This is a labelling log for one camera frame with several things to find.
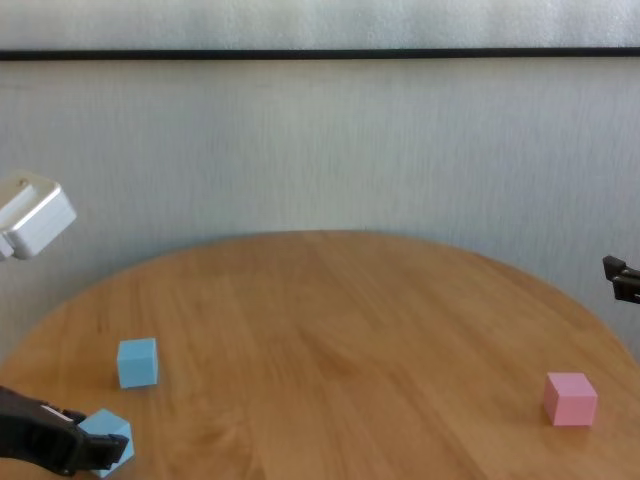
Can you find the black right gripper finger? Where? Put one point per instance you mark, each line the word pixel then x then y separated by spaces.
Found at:
pixel 622 285

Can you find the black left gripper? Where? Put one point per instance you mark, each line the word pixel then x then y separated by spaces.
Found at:
pixel 35 430

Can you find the light blue cube block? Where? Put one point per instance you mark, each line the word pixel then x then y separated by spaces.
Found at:
pixel 107 425
pixel 137 364

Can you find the pink cube block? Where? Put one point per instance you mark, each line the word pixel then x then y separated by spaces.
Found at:
pixel 570 400

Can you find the black wall rail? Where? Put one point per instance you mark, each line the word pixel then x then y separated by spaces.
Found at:
pixel 300 54

